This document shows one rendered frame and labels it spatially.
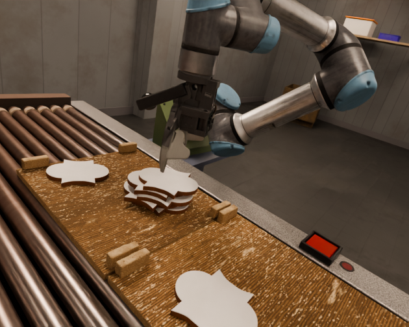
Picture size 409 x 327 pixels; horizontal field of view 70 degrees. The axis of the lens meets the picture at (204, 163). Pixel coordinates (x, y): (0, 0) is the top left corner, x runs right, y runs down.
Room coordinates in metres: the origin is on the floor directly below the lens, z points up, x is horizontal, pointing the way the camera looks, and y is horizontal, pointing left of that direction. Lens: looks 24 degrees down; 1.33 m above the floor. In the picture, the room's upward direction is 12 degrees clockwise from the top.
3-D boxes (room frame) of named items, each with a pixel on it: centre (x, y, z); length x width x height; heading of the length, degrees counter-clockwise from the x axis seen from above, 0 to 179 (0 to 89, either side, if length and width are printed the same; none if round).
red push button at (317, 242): (0.58, -0.31, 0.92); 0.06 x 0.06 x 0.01; 52
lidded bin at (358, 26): (6.32, -2.30, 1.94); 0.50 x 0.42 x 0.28; 56
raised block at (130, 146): (0.84, 0.25, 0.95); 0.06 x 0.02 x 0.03; 142
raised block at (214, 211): (0.60, -0.06, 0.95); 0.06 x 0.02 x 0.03; 142
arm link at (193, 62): (0.61, 0.06, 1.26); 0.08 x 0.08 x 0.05
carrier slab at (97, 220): (0.62, 0.18, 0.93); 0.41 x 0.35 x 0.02; 52
